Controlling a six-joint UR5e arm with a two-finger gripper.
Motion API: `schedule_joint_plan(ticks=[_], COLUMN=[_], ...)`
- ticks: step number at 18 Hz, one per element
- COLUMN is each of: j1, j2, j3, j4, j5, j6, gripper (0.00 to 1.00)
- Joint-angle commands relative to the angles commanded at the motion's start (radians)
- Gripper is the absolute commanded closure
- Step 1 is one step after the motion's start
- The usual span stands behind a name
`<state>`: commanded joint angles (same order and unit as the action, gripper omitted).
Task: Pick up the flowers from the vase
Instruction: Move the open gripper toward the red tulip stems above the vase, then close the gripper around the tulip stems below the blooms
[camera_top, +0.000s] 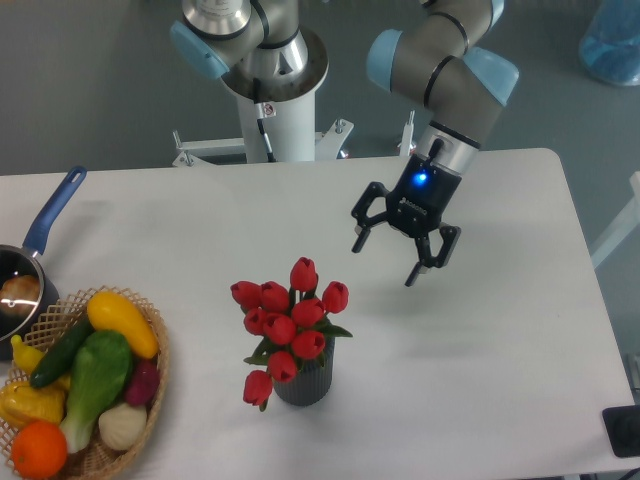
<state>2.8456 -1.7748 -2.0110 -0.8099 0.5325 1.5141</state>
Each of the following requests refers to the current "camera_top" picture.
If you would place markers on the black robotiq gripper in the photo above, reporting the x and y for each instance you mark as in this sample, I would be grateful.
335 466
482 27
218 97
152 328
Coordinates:
415 207

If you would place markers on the red tulip bouquet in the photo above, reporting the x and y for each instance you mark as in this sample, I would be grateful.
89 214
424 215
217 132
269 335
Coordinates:
293 324

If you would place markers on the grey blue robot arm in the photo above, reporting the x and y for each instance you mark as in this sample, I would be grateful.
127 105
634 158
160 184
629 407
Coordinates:
273 66

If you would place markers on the dark grey ribbed vase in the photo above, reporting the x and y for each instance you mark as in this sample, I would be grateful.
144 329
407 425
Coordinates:
312 383

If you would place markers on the blue plastic bag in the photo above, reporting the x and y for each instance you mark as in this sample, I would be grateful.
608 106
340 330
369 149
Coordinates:
609 49

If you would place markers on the black device at edge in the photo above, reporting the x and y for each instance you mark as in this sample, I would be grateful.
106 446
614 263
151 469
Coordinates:
622 427

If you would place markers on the purple red radish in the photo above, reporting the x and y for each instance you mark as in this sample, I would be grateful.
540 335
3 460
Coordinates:
143 384

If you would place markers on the yellow squash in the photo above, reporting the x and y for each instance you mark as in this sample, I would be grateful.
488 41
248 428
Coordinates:
109 310

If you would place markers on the green lettuce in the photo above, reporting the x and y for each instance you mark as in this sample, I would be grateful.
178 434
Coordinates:
99 372

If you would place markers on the white garlic bulb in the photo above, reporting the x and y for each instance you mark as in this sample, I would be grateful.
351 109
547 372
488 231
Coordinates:
121 426

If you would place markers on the dark green cucumber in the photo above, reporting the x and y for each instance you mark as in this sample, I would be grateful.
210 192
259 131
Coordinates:
59 358

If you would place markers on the woven wicker basket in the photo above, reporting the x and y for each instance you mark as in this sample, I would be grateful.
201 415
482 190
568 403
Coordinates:
96 461

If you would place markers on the brown bread roll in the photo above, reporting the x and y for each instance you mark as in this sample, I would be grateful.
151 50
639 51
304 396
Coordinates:
19 296

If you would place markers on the yellow banana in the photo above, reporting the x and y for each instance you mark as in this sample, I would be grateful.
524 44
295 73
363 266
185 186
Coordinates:
27 358

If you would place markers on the yellow bell pepper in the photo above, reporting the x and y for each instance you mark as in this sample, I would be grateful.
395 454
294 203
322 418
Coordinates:
22 404

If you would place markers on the orange fruit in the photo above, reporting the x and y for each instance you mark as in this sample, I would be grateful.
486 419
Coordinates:
39 450

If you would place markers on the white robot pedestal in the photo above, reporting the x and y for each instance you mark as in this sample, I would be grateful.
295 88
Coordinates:
272 132

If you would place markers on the white metal frame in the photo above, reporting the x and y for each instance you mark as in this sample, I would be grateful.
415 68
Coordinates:
619 228

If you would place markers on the blue handled saucepan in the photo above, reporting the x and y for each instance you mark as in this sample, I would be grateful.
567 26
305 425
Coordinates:
23 260

